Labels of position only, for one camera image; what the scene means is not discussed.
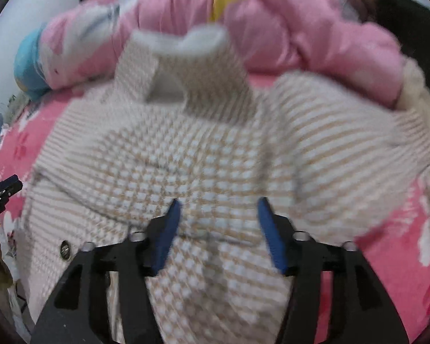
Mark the beige white houndstooth coat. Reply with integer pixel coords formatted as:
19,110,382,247
16,26,430,343

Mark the pink floral bed sheet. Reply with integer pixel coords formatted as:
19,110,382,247
0,89,430,339

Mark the cream fluffy garment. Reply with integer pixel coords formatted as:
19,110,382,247
395,57,430,117

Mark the black bed headboard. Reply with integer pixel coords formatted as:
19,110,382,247
374,0,430,89

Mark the pink cartoon quilt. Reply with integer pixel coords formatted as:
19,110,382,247
14,0,404,107

